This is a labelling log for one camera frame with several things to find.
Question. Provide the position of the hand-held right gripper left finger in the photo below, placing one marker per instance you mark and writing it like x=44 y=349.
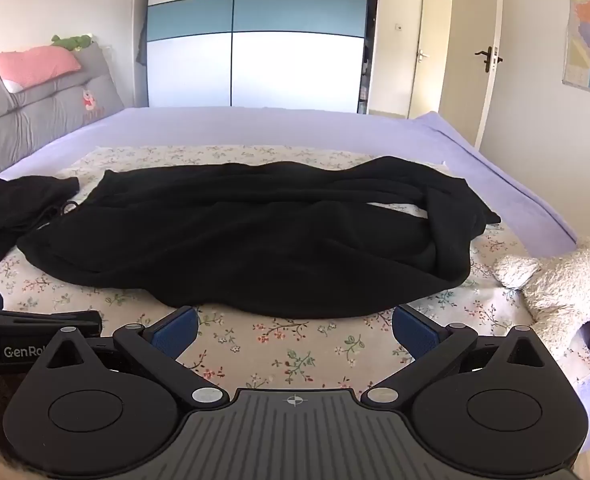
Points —
x=180 y=331

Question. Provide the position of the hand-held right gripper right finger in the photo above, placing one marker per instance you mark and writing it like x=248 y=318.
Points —
x=415 y=332

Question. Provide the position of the black pants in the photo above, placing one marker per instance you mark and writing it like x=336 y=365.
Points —
x=250 y=240

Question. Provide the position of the pile of black clothes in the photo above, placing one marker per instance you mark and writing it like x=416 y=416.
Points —
x=5 y=205

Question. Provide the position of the floral blanket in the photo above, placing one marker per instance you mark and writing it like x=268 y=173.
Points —
x=285 y=340

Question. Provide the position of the white fluffy plush toy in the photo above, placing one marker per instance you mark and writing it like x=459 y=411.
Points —
x=560 y=290

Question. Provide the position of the grey headboard cushion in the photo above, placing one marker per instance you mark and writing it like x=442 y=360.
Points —
x=40 y=120

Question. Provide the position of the purple bed sheet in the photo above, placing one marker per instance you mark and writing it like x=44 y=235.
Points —
x=275 y=125

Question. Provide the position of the red striped pillow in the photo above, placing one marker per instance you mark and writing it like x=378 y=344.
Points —
x=35 y=65

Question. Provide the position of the white hallway door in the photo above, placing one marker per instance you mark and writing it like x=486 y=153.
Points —
x=430 y=85

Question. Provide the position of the green plush toy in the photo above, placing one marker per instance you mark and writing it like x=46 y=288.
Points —
x=72 y=41

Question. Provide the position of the white and blue wardrobe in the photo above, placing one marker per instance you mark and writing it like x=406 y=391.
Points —
x=275 y=60

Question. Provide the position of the cream open door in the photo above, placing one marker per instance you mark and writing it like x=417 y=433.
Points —
x=467 y=20

